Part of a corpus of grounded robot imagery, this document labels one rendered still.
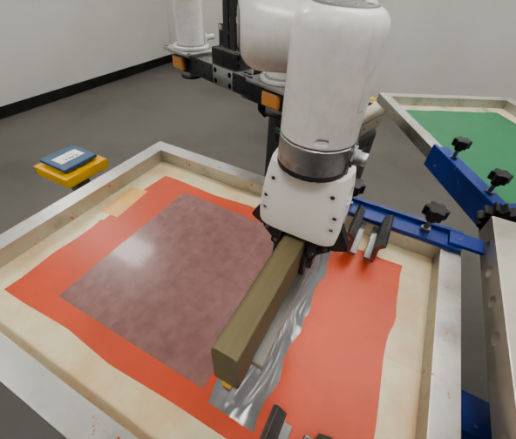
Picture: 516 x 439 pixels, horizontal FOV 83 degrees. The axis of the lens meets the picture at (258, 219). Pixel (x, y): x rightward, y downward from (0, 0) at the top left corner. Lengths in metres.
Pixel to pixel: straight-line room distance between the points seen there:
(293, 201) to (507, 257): 0.43
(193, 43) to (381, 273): 0.96
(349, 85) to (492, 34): 3.89
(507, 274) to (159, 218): 0.66
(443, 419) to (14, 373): 0.55
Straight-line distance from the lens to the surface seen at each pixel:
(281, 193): 0.32
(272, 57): 0.32
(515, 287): 0.61
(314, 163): 0.28
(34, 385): 0.50
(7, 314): 0.64
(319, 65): 0.25
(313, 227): 0.34
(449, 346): 0.55
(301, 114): 0.26
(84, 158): 0.93
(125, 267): 0.61
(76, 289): 0.61
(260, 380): 0.47
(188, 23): 1.19
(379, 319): 0.56
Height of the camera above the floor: 1.40
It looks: 43 degrees down
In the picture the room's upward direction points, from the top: 4 degrees clockwise
